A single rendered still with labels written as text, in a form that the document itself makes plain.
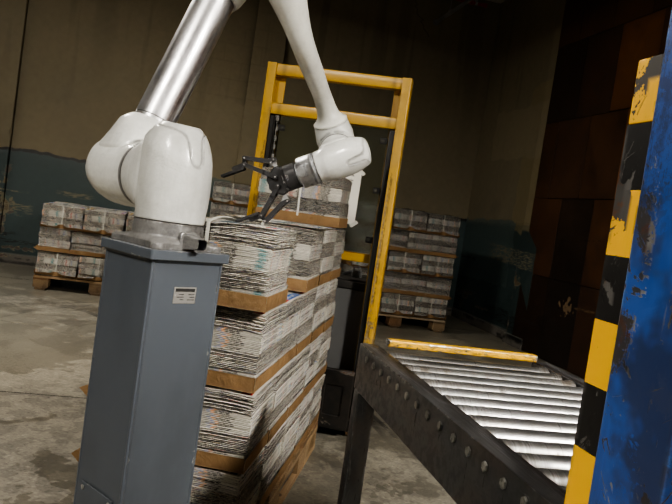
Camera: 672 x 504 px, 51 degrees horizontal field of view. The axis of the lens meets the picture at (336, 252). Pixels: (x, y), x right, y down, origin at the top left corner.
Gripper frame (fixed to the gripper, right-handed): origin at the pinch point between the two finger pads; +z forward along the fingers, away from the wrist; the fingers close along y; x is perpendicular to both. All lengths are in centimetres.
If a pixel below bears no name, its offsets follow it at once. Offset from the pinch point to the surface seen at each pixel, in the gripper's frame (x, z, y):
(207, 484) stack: -10, 30, 75
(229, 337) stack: -10.2, 10.7, 37.5
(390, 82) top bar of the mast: 161, -53, -50
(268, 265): -13.9, -7.0, 22.2
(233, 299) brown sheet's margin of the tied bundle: -14.2, 5.0, 27.9
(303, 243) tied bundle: 47, -6, 17
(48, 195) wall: 587, 369, -157
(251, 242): -13.6, -4.5, 14.9
